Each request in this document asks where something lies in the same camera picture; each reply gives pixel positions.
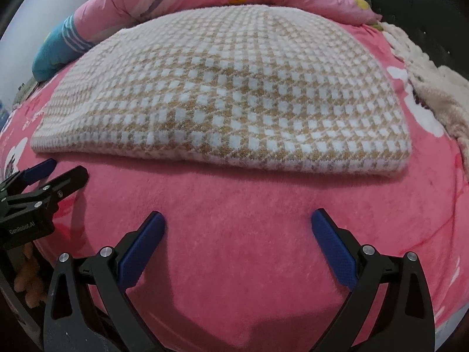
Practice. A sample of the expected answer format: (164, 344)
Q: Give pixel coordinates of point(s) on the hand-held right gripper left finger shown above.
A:
(143, 249)

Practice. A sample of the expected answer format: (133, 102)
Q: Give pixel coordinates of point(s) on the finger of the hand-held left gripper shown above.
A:
(40, 170)
(67, 181)

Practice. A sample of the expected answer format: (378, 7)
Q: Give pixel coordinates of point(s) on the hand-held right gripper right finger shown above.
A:
(335, 249)

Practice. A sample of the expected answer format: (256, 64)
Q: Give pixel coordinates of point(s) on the beige checkered knit sweater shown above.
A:
(227, 91)

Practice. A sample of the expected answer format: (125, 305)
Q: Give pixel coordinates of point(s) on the person's left hand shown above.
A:
(31, 278)

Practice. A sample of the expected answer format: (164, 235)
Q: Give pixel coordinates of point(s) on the pink floral bed sheet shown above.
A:
(234, 234)

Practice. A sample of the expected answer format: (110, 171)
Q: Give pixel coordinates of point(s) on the teal striped cloth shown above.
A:
(58, 49)

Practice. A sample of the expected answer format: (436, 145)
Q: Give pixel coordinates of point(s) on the white fluffy blanket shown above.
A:
(436, 88)

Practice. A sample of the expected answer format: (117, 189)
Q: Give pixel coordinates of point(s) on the dark bed headboard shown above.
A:
(421, 11)

